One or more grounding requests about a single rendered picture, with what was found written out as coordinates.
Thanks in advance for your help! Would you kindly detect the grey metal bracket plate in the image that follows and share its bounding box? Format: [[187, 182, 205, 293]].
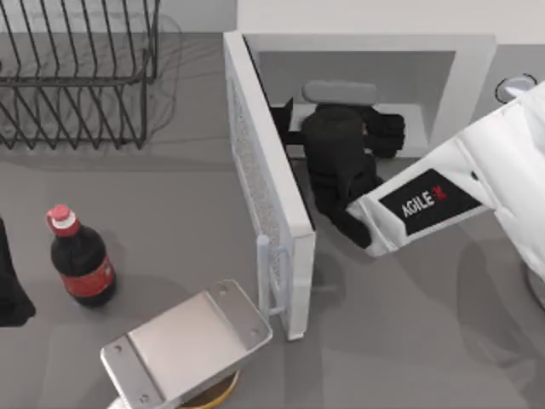
[[100, 279, 274, 409]]

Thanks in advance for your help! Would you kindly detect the black wire dish rack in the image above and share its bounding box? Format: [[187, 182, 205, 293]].
[[0, 0, 162, 151]]

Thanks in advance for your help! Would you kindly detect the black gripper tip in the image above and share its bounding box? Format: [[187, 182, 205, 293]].
[[0, 216, 37, 329]]

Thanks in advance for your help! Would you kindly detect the white door handle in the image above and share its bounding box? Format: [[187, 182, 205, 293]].
[[255, 234, 295, 319]]

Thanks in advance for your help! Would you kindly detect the white microwave door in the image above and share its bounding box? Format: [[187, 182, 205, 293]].
[[222, 32, 317, 342]]

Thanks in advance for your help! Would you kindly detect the golden round base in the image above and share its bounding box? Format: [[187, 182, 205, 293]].
[[181, 368, 242, 409]]

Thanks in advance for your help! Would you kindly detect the dark bottle with red cap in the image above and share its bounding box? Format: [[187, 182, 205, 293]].
[[44, 204, 118, 308]]

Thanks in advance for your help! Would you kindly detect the pale grey rounded box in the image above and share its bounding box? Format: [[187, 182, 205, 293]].
[[301, 80, 378, 105]]

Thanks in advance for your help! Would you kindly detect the white microwave oven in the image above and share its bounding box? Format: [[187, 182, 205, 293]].
[[241, 32, 545, 171]]

